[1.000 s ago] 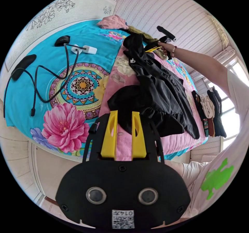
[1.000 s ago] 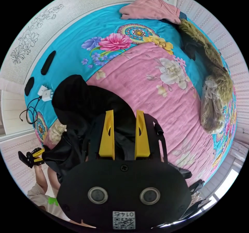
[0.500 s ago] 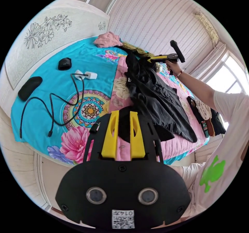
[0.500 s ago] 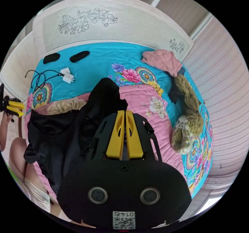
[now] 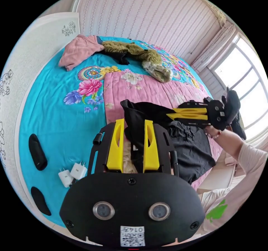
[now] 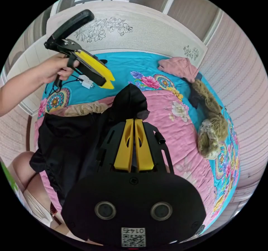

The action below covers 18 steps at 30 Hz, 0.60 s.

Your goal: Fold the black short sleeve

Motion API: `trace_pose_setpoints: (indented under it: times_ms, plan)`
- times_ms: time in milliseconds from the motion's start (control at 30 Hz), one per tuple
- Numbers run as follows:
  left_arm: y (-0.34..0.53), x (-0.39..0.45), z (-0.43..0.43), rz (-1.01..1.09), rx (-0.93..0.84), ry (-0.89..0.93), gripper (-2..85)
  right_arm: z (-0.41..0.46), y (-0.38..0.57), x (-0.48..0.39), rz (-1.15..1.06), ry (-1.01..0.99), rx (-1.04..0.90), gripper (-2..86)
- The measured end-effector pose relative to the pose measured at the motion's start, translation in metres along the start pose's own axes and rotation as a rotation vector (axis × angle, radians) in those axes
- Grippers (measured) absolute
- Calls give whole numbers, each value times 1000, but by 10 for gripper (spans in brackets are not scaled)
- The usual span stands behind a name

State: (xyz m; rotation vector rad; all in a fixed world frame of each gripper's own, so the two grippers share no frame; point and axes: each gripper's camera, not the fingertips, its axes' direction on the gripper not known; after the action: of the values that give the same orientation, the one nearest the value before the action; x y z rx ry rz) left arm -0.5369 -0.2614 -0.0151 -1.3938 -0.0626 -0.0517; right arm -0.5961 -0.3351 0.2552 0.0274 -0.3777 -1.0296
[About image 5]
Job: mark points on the black oblong pouch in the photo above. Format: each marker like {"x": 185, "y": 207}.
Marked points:
{"x": 40, "y": 201}
{"x": 37, "y": 152}

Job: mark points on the window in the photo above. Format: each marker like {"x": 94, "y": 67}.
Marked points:
{"x": 242, "y": 83}

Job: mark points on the light curtain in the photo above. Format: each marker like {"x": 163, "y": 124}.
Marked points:
{"x": 215, "y": 45}

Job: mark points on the pile of clothes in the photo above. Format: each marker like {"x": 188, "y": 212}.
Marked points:
{"x": 79, "y": 51}

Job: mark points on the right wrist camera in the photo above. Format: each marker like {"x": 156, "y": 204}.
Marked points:
{"x": 231, "y": 106}

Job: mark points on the person's right hand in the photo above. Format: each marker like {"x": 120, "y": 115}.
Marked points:
{"x": 211, "y": 132}

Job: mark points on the black short sleeve shirt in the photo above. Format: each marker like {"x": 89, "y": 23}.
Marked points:
{"x": 188, "y": 148}

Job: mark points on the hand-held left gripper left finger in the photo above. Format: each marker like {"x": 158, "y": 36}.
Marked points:
{"x": 114, "y": 150}

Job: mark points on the bed with flowered sheet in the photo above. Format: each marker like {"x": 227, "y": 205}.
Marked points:
{"x": 58, "y": 119}

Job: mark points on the person's body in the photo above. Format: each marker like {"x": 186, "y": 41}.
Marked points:
{"x": 236, "y": 192}

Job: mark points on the white headboard with flower drawing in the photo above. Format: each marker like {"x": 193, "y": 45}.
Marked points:
{"x": 31, "y": 56}

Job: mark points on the white charger plug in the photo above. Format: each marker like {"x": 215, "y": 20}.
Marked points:
{"x": 78, "y": 169}
{"x": 65, "y": 176}

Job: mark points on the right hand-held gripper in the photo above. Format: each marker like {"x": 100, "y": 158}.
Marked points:
{"x": 217, "y": 116}

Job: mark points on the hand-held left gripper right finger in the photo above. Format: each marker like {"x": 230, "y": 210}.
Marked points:
{"x": 151, "y": 152}

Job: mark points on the person's right forearm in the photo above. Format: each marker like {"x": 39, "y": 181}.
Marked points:
{"x": 234, "y": 144}

